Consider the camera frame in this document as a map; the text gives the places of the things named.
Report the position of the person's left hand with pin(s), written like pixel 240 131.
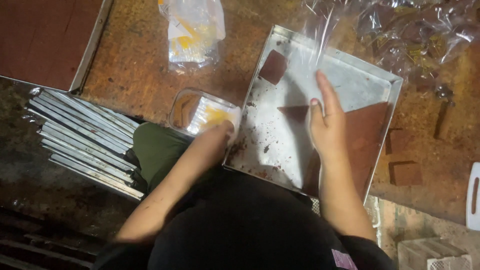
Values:
pixel 215 140

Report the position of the person's right hand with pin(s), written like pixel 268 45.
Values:
pixel 330 131

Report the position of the person's left fingers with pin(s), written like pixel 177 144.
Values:
pixel 226 128

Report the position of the clear plastic container yellow label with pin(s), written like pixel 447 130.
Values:
pixel 195 110

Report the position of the clear plastic sheet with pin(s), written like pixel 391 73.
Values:
pixel 311 56

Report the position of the large metal baking tray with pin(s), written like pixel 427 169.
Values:
pixel 270 142

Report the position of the green cloth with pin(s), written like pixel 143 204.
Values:
pixel 157 150

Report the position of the small brown cake piece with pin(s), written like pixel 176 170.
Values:
pixel 273 66

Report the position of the clear bag of plastic containers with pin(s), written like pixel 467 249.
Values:
pixel 193 33

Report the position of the person's black shirt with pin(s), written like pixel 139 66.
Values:
pixel 243 228

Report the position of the large brown cake slab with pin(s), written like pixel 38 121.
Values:
pixel 365 150

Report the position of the stack of metal trays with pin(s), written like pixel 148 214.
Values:
pixel 84 140

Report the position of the square brown cake piece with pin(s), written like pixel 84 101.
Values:
pixel 399 140
pixel 405 173

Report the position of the metal tray with brown slab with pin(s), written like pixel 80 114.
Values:
pixel 45 41

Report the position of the clear bag of wrapped cakes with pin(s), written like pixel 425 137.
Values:
pixel 416 37

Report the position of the dark metal grate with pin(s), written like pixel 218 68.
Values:
pixel 41 243

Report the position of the dark metal tool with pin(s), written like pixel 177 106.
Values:
pixel 443 112

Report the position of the white plastic crate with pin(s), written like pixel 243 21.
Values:
pixel 431 255

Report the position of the white plastic cutting board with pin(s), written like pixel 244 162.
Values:
pixel 471 202

